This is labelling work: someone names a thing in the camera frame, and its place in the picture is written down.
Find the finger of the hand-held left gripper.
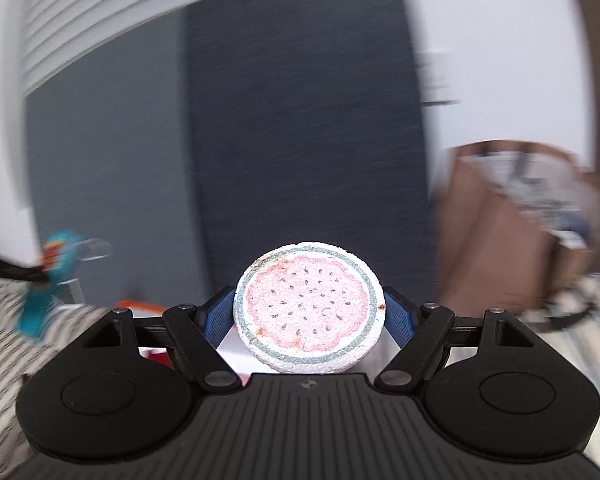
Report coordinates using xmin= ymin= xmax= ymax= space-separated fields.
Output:
xmin=0 ymin=250 xmax=48 ymax=283

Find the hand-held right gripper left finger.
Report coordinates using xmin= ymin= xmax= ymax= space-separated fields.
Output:
xmin=80 ymin=285 xmax=243 ymax=393

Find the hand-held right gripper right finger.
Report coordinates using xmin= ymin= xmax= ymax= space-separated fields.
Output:
xmin=374 ymin=286 xmax=537 ymax=396

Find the teal packet with clear hanger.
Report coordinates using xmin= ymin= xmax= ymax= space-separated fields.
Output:
xmin=14 ymin=230 xmax=113 ymax=342

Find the orange box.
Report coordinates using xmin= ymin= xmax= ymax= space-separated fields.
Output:
xmin=114 ymin=298 xmax=181 ymax=368

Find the round watermelon print coaster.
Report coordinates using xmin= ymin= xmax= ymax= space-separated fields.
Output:
xmin=234 ymin=241 xmax=385 ymax=375

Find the striped blanket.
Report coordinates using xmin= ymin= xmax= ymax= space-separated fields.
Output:
xmin=0 ymin=275 xmax=600 ymax=480

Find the brown paper bag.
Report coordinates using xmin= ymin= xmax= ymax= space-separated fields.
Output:
xmin=432 ymin=140 xmax=600 ymax=333

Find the white window blind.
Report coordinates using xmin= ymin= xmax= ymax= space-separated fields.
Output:
xmin=17 ymin=0 xmax=301 ymax=98

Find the grey wall panel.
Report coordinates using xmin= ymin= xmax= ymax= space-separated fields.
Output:
xmin=24 ymin=10 xmax=216 ymax=311

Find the dark blue wall panel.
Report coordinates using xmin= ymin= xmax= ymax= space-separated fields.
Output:
xmin=182 ymin=0 xmax=443 ymax=301

